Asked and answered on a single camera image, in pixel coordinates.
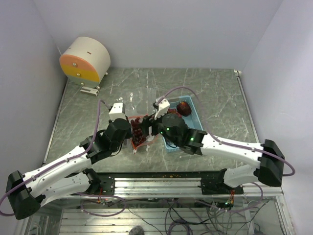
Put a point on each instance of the dark red grape bunch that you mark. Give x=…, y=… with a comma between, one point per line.
x=137, y=133

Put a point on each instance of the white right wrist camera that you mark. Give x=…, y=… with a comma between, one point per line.
x=161, y=107

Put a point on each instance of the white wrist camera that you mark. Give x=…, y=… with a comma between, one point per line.
x=161, y=107
x=117, y=111

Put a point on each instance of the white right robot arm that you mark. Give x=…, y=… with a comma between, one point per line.
x=260, y=163

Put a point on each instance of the dark red round fruit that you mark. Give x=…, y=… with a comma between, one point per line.
x=184, y=109

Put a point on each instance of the round pastel drawer cabinet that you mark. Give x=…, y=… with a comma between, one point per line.
x=85, y=62

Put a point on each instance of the clear orange-zip bag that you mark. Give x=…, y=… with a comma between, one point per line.
x=138, y=103

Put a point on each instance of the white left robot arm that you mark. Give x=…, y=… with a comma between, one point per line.
x=69, y=174

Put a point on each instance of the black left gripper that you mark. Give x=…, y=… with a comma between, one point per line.
x=127, y=135

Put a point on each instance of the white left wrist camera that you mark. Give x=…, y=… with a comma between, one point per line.
x=117, y=111

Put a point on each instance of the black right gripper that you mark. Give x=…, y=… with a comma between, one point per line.
x=150, y=121

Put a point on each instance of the light blue plastic basket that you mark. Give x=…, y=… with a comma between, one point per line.
x=192, y=120

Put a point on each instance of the white bracket block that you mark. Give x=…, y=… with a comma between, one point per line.
x=89, y=91

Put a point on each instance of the aluminium rail base frame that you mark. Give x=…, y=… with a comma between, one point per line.
x=166, y=204

